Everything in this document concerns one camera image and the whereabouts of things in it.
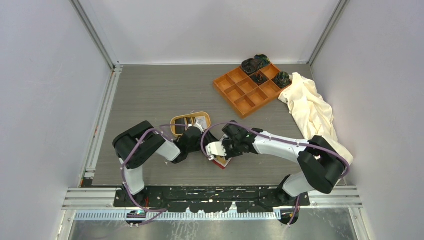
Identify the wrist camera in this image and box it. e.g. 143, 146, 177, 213
205, 141, 227, 161
188, 118, 208, 133

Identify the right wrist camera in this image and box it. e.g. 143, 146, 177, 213
205, 141, 227, 161

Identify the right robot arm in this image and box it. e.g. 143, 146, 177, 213
222, 120, 350, 206

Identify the oval wooden card tray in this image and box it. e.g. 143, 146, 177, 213
170, 111, 211, 137

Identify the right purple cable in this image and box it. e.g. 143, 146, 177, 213
200, 121, 351, 226

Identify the dark green rolled sock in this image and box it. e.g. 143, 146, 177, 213
254, 54, 271, 69

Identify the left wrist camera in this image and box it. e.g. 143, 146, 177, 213
188, 118, 208, 133

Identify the purple cable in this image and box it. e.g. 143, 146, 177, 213
119, 124, 190, 227
200, 121, 351, 226

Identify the dark camouflage rolled sock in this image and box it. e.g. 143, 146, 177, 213
271, 71, 292, 89

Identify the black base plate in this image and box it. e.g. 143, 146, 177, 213
113, 186, 296, 213

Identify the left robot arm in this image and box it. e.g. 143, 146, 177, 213
112, 121, 205, 207

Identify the cream cloth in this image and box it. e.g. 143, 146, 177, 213
278, 72, 354, 165

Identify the dark rolled sock in tray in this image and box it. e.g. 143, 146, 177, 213
250, 72, 268, 86

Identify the orange compartment tray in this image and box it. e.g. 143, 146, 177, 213
213, 63, 291, 119

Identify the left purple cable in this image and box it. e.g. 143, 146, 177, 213
119, 124, 190, 227

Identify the red card holder wallet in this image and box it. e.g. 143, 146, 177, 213
211, 134, 232, 169

